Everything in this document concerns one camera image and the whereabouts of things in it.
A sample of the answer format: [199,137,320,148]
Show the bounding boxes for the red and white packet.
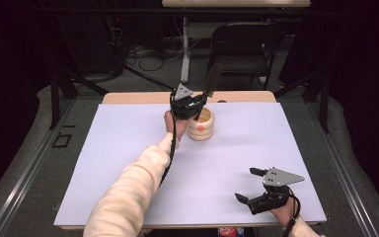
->
[217,226,245,237]

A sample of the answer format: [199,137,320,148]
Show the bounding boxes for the person's right hand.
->
[269,197,299,229]

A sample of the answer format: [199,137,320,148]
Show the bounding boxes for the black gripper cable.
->
[159,92,180,186]
[280,193,302,237]

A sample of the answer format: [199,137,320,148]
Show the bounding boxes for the cream ringed holder cup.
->
[186,107,216,142]

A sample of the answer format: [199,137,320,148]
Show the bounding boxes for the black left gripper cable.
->
[159,92,180,186]

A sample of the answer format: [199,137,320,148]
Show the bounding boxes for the floor cables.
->
[124,39,183,73]

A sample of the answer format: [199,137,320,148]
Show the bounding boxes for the black folding chair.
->
[206,22,286,91]

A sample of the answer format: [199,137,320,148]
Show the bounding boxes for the black equipment case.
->
[54,14,126,77]

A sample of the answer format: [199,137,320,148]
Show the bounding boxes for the metal floor rail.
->
[0,98,77,237]
[304,98,379,237]

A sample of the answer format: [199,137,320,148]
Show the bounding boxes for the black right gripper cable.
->
[280,193,302,237]

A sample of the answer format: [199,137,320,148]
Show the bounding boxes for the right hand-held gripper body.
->
[248,167,306,216]

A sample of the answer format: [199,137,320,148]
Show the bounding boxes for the white table leg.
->
[180,15,191,84]

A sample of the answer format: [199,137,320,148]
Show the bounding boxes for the black metal frame bar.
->
[29,7,331,16]

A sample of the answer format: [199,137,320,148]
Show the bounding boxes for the black metal stand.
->
[273,63,331,133]
[48,63,111,130]

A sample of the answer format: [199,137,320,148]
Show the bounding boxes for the white table mat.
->
[53,102,328,227]

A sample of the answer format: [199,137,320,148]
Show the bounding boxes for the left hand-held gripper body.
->
[170,83,197,120]

